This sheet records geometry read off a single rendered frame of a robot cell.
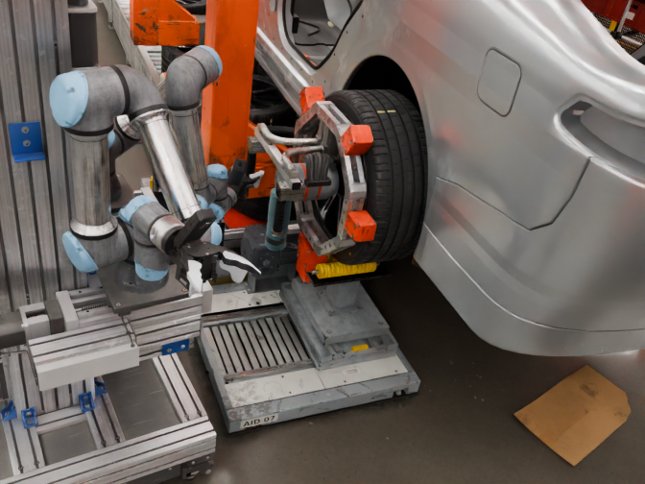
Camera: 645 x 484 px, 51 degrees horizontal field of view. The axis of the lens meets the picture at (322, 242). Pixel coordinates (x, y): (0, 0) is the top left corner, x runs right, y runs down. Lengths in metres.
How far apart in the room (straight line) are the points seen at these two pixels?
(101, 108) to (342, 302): 1.58
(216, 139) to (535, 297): 1.47
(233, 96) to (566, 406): 1.93
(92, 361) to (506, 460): 1.67
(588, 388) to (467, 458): 0.78
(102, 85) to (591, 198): 1.19
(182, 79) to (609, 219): 1.23
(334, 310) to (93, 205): 1.41
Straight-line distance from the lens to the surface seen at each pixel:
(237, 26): 2.64
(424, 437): 2.81
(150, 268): 1.59
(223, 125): 2.78
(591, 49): 1.77
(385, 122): 2.35
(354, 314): 2.90
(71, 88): 1.60
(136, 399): 2.50
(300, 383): 2.76
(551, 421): 3.08
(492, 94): 1.96
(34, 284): 2.11
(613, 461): 3.08
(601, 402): 3.28
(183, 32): 4.69
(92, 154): 1.68
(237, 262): 1.40
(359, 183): 2.28
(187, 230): 1.40
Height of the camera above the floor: 2.07
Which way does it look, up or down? 34 degrees down
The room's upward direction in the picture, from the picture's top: 10 degrees clockwise
